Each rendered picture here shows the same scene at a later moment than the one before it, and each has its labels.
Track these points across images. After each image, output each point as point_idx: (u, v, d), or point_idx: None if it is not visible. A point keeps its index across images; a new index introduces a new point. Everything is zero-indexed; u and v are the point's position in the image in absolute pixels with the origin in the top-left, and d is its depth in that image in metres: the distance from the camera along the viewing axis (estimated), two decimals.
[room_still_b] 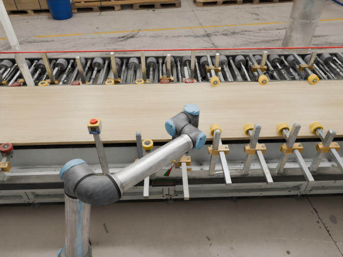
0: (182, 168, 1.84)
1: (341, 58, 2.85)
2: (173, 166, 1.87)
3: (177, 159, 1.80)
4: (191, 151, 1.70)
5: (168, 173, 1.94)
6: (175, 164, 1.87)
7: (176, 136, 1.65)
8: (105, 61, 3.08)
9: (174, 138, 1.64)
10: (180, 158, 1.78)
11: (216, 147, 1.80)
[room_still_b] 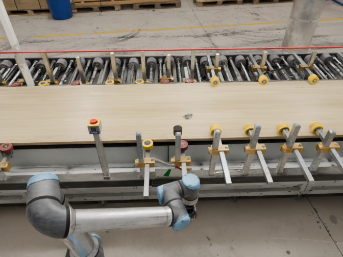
0: (182, 168, 1.84)
1: (341, 58, 2.85)
2: (173, 166, 1.87)
3: (163, 162, 1.81)
4: None
5: None
6: (173, 164, 1.87)
7: None
8: (105, 61, 3.08)
9: None
10: (162, 161, 1.80)
11: (216, 147, 1.80)
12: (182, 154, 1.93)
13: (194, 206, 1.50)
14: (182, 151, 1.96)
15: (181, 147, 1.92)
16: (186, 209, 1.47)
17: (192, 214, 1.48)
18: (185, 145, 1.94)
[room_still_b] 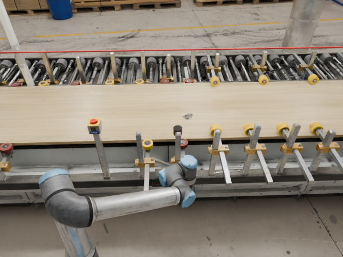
0: None
1: (341, 58, 2.85)
2: None
3: (163, 162, 1.81)
4: None
5: None
6: (173, 164, 1.87)
7: None
8: (105, 61, 3.08)
9: None
10: (162, 161, 1.80)
11: (216, 147, 1.80)
12: (182, 152, 1.95)
13: (192, 187, 1.59)
14: (182, 149, 1.97)
15: (181, 145, 1.94)
16: None
17: None
18: (185, 143, 1.96)
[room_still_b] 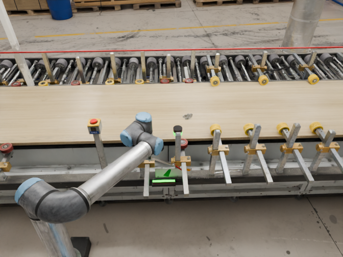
0: (182, 165, 1.86)
1: (341, 58, 2.85)
2: (173, 166, 1.87)
3: (163, 162, 1.81)
4: None
5: None
6: (173, 164, 1.87)
7: None
8: (105, 61, 3.08)
9: None
10: (162, 161, 1.80)
11: (216, 147, 1.80)
12: (182, 152, 1.95)
13: None
14: (182, 149, 1.97)
15: (181, 145, 1.94)
16: None
17: None
18: (185, 143, 1.96)
